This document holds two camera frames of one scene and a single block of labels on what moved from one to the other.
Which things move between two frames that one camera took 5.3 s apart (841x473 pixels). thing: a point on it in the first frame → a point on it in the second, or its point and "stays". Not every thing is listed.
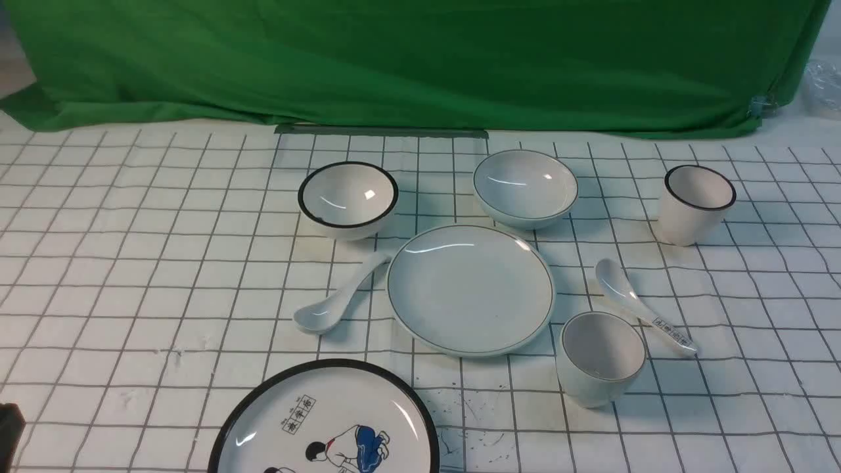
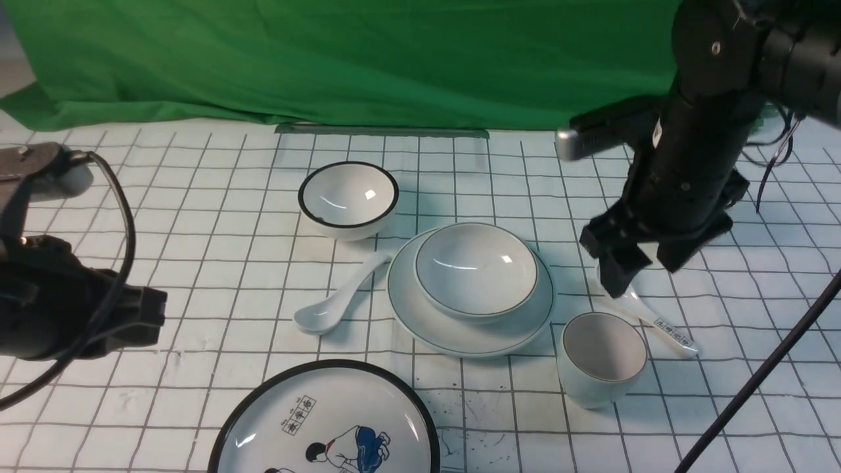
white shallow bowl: x=523 y=189 → x=475 y=272
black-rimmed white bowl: x=347 y=200 stays
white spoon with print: x=615 y=282 stays
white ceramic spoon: x=323 y=316 stays
